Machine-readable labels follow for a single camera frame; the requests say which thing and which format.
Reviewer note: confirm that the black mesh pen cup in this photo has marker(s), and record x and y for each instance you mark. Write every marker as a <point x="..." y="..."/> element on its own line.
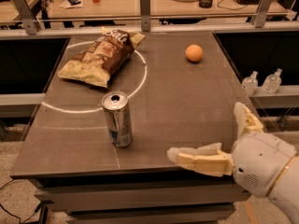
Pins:
<point x="205" y="3"/>

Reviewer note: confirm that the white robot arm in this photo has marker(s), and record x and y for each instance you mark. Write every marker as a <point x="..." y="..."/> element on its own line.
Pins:
<point x="284" y="193"/>

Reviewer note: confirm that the clear sanitizer bottle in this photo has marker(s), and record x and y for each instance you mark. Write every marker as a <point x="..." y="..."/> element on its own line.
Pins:
<point x="272" y="82"/>
<point x="250" y="84"/>

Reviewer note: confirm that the clear sanitizer bottle left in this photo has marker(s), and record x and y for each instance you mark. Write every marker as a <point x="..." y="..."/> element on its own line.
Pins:
<point x="250" y="84"/>

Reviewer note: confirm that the grey metal bracket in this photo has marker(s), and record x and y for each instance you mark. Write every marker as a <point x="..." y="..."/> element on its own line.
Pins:
<point x="29" y="22"/>
<point x="259" y="19"/>
<point x="145" y="15"/>

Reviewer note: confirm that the brown chip bag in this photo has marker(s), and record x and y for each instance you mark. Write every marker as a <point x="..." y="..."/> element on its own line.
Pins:
<point x="103" y="58"/>

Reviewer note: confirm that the clear sanitizer bottle right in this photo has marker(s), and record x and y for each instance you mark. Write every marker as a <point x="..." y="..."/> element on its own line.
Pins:
<point x="272" y="82"/>

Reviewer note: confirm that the orange fruit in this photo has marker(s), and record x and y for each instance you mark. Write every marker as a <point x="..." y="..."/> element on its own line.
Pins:
<point x="194" y="53"/>

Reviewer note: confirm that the grey metal bracket middle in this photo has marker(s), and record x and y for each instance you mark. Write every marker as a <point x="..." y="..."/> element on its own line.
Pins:
<point x="145" y="15"/>

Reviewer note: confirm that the grey metal bracket right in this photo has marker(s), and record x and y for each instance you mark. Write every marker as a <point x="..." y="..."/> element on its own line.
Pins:
<point x="259" y="19"/>

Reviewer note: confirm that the grey cabinet drawers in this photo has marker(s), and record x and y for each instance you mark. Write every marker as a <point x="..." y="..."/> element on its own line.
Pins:
<point x="174" y="197"/>

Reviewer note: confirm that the grey metal bracket left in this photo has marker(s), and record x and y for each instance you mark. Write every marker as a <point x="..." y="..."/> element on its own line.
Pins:
<point x="29" y="22"/>

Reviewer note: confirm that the silver drink can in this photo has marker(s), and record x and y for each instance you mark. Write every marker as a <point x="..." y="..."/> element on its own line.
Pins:
<point x="117" y="113"/>

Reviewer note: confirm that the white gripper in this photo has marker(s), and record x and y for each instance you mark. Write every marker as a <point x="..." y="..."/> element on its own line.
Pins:
<point x="261" y="162"/>

